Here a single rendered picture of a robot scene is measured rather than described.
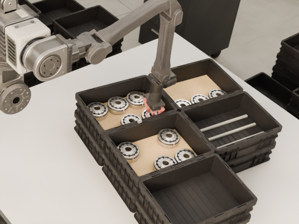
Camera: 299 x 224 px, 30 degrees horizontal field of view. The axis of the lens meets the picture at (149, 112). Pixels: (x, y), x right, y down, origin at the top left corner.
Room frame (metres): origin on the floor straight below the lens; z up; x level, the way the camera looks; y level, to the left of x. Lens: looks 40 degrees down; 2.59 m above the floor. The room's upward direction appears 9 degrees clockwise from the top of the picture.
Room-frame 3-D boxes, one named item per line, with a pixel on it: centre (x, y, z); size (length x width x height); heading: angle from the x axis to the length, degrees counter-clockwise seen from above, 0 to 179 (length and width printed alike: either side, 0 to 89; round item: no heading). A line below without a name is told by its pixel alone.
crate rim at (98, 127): (2.01, 0.11, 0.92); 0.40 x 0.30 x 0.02; 127
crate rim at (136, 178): (1.77, -0.07, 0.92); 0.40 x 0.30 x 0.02; 127
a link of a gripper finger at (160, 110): (2.01, -0.02, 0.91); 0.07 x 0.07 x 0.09; 32
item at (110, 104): (2.07, 0.16, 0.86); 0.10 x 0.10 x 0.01
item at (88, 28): (3.18, 0.50, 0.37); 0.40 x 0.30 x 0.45; 137
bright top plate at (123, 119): (1.96, 0.08, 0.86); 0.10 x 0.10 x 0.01
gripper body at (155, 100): (2.02, -0.01, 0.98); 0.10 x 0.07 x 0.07; 32
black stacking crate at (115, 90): (2.01, 0.11, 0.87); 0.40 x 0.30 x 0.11; 127
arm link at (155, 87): (2.03, -0.02, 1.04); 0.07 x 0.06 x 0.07; 137
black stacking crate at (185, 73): (2.25, -0.21, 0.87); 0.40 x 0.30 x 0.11; 127
